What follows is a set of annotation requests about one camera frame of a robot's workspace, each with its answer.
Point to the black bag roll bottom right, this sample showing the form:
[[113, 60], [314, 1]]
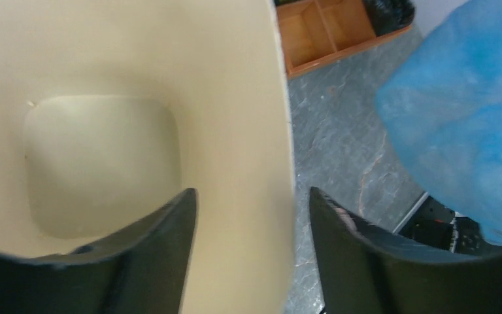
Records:
[[387, 16]]

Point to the orange compartment tray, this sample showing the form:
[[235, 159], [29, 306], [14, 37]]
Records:
[[315, 33]]

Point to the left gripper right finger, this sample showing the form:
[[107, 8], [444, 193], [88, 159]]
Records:
[[366, 269]]

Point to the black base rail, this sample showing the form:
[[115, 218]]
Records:
[[431, 223]]

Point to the blue plastic trash bag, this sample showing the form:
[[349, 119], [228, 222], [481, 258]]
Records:
[[443, 113]]

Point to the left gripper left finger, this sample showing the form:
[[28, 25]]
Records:
[[140, 268]]

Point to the beige trash bin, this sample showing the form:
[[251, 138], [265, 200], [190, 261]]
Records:
[[109, 109]]

